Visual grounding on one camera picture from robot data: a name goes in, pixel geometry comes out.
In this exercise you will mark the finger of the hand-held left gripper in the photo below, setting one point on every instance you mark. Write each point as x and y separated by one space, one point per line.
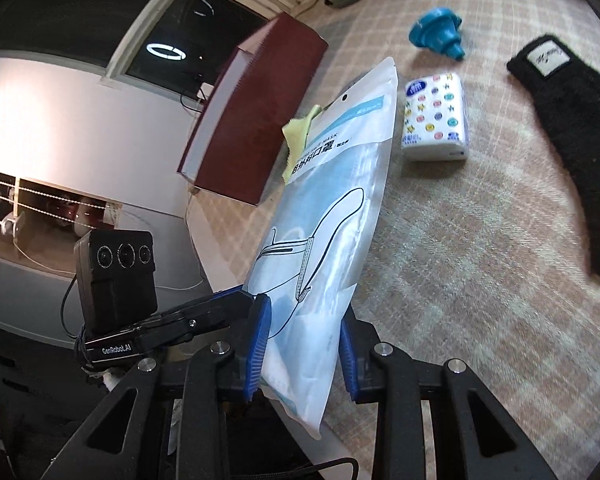
210 312

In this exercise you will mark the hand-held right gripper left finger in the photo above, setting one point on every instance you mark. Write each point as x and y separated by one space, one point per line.
257 345

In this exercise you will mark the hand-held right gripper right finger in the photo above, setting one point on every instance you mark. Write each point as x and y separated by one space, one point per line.
347 355

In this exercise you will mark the face mask package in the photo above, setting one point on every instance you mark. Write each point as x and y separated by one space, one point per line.
330 200

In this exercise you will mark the brown cardboard box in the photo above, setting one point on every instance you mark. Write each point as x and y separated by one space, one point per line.
260 110

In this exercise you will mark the black knitted glove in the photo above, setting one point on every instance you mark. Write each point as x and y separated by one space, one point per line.
580 125

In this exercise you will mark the plaid blanket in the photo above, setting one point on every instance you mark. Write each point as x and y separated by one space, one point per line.
455 260

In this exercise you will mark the yellow cloth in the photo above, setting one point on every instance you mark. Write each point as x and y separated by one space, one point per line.
297 132

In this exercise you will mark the white patterned tissue pack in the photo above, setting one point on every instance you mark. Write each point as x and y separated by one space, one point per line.
435 115

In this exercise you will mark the blue rubber toy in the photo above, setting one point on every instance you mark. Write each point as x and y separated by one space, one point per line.
437 30

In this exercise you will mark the white window frame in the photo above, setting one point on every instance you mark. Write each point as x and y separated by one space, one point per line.
130 45

